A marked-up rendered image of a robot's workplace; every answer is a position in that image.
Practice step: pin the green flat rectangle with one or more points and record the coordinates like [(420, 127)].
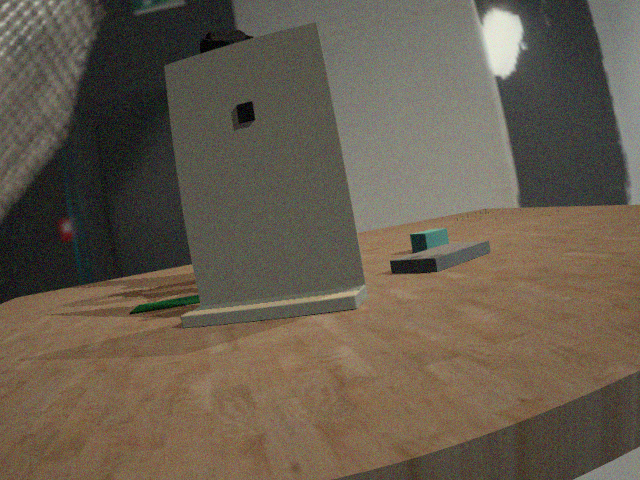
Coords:
[(166, 304)]

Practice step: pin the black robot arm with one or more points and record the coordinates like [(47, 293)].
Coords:
[(220, 39)]

